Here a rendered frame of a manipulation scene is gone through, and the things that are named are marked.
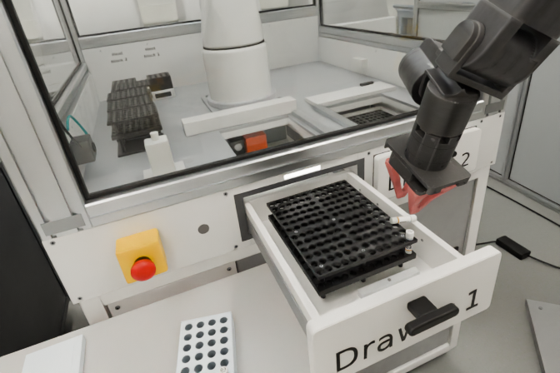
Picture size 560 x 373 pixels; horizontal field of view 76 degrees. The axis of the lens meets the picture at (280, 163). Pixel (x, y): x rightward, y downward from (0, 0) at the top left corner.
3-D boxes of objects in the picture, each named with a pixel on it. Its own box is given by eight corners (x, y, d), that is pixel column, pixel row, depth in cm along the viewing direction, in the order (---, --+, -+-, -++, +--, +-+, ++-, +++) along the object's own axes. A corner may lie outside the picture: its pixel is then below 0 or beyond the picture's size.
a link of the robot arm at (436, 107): (441, 95, 38) (493, 94, 38) (419, 63, 43) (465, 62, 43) (422, 145, 43) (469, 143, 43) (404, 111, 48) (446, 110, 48)
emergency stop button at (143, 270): (158, 278, 61) (152, 261, 59) (134, 286, 60) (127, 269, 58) (157, 267, 63) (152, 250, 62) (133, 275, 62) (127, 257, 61)
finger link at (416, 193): (403, 231, 51) (422, 186, 45) (376, 195, 56) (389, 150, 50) (442, 217, 53) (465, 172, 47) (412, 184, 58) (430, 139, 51)
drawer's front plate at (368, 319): (489, 307, 54) (502, 251, 49) (317, 391, 45) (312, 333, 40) (480, 299, 55) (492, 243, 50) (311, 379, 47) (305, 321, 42)
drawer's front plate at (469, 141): (475, 169, 90) (482, 128, 85) (377, 201, 81) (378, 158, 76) (469, 166, 91) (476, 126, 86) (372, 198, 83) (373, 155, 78)
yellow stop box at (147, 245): (169, 274, 64) (159, 242, 61) (127, 288, 62) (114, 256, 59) (166, 256, 68) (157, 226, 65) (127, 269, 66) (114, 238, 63)
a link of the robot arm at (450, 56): (481, 26, 34) (543, 57, 37) (436, -14, 42) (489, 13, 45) (404, 121, 41) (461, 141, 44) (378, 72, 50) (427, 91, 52)
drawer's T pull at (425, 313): (459, 315, 44) (461, 307, 43) (409, 339, 42) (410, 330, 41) (437, 295, 47) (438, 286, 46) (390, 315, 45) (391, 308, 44)
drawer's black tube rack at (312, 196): (414, 269, 60) (417, 239, 57) (320, 308, 55) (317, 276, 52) (345, 205, 78) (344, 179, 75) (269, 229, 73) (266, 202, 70)
